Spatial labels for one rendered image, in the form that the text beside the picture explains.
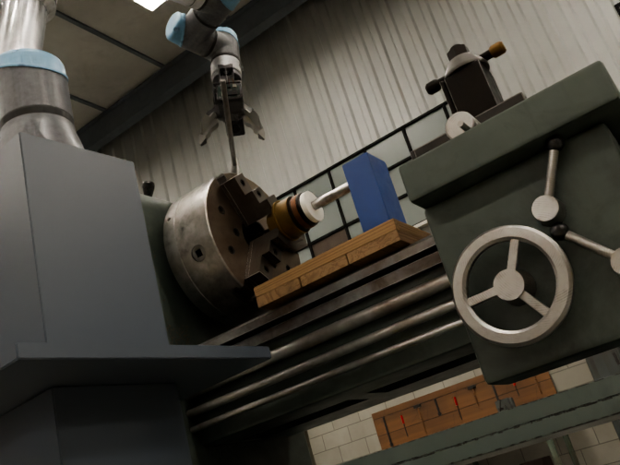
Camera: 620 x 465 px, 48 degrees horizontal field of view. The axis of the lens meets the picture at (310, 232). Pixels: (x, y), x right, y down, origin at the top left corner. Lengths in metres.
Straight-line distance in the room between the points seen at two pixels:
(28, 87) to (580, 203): 0.85
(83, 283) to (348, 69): 9.06
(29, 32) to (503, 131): 0.94
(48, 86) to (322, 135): 8.69
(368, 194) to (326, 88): 8.75
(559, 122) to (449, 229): 0.21
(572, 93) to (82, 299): 0.69
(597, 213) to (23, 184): 0.76
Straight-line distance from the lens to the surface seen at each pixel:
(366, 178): 1.34
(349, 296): 1.18
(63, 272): 0.99
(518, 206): 0.97
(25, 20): 1.52
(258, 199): 1.47
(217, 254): 1.38
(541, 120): 0.95
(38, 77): 1.23
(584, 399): 0.89
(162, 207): 1.58
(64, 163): 1.08
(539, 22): 9.06
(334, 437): 9.14
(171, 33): 1.77
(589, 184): 0.96
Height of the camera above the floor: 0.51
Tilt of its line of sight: 21 degrees up
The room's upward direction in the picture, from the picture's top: 16 degrees counter-clockwise
